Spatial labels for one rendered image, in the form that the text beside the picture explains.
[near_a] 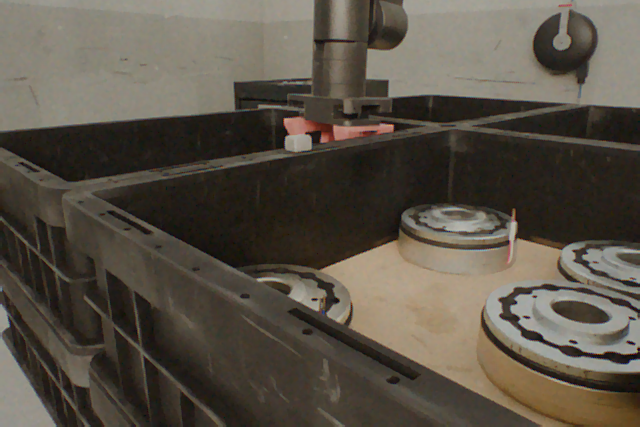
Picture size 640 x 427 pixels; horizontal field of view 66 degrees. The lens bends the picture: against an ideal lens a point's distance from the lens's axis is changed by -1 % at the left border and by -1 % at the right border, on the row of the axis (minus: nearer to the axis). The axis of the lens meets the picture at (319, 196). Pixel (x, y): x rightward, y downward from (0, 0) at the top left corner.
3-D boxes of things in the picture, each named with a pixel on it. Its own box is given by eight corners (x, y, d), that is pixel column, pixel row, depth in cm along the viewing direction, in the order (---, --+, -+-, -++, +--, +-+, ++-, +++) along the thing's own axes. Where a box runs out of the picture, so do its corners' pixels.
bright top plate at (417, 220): (468, 254, 38) (469, 247, 38) (378, 221, 46) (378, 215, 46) (540, 228, 44) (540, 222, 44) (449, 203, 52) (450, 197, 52)
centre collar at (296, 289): (252, 327, 27) (251, 317, 27) (212, 294, 31) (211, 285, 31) (324, 302, 30) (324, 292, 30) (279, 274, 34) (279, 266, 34)
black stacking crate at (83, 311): (81, 374, 31) (55, 200, 28) (-19, 248, 52) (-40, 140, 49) (438, 230, 58) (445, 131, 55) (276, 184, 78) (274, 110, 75)
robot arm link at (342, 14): (303, -21, 50) (351, -25, 47) (341, -10, 55) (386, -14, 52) (301, 51, 51) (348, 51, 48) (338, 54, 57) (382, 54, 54)
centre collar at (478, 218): (462, 232, 42) (463, 225, 42) (418, 218, 45) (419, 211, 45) (498, 221, 45) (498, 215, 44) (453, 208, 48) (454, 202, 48)
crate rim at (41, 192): (57, 231, 28) (51, 191, 28) (-39, 158, 49) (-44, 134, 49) (446, 147, 55) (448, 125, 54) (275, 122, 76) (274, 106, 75)
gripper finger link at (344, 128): (346, 181, 59) (350, 100, 57) (391, 193, 54) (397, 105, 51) (300, 188, 55) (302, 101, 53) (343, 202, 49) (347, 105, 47)
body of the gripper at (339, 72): (330, 109, 59) (332, 45, 58) (393, 117, 52) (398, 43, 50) (285, 111, 55) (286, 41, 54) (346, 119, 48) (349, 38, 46)
